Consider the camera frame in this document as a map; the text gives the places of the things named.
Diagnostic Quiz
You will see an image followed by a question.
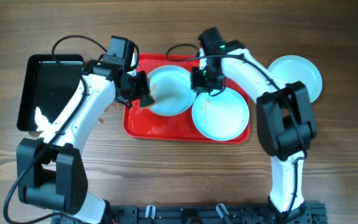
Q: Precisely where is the green and orange sponge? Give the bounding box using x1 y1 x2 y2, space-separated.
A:
139 94 156 108

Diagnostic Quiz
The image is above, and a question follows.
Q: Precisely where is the light blue plate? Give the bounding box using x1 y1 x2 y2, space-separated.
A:
268 55 323 103
191 88 250 141
148 65 197 116

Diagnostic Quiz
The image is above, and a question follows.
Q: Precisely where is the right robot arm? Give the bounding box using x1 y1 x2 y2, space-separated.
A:
191 27 316 223

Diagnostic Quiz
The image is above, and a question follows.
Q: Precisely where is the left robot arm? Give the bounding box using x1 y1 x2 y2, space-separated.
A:
2 36 154 223

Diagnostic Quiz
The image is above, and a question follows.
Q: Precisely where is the red plastic tray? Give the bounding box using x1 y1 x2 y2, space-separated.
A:
122 53 251 145

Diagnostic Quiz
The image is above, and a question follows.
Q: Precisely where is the black rectangular water tray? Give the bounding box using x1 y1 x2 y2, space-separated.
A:
17 54 84 132

